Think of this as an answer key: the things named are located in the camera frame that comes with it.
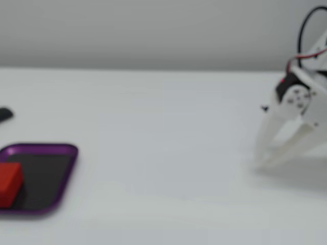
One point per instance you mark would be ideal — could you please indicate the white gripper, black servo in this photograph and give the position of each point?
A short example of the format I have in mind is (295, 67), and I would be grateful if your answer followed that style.
(296, 98)

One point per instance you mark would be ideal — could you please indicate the red cube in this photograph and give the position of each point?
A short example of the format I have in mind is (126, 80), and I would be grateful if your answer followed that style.
(10, 183)

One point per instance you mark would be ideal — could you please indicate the purple tray with black mat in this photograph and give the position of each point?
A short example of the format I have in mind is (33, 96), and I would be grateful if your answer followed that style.
(46, 178)

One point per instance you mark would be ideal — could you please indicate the small black flat object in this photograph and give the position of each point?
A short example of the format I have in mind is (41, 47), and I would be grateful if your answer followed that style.
(5, 114)

